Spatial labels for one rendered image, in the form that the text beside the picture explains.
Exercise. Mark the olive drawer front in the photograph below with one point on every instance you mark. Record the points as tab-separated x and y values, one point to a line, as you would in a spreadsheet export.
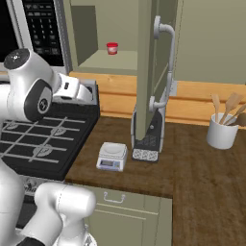
144	201

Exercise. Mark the olive cabinet door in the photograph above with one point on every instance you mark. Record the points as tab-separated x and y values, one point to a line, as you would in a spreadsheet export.
145	64

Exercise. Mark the white digital scale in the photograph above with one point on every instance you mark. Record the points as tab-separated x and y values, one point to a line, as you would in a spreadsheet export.
111	157

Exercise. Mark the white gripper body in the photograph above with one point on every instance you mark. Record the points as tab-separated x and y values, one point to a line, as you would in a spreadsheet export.
84	94

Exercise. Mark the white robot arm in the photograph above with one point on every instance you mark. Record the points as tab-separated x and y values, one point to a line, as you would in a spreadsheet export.
29	83

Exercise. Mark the olive closed wall cabinet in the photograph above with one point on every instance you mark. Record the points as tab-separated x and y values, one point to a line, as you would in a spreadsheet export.
213	38

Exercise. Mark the wooden spoon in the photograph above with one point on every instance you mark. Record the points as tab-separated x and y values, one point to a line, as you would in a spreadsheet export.
238	112

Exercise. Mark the olive open wall cabinet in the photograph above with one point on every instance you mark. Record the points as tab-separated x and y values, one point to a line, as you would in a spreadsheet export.
105	35

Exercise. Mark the white wall socket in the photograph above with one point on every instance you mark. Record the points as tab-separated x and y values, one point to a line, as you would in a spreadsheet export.
173	88

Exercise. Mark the wide wooden spatula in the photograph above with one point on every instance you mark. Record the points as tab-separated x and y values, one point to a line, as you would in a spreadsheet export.
231	104

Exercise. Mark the red cup with white label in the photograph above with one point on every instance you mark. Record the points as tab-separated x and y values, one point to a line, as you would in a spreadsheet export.
112	48

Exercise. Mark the black hob with grates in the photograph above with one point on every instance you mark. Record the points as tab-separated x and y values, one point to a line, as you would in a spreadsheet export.
48	141

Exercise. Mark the olive lower cupboard door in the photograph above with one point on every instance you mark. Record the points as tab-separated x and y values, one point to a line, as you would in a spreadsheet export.
125	229

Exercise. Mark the silver microwave oven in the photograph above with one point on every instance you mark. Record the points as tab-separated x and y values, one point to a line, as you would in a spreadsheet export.
43	29

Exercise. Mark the narrow wooden spatula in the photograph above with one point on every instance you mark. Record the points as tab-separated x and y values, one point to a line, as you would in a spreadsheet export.
216	105

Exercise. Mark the white utensil pot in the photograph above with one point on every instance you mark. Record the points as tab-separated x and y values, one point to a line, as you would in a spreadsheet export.
221	134

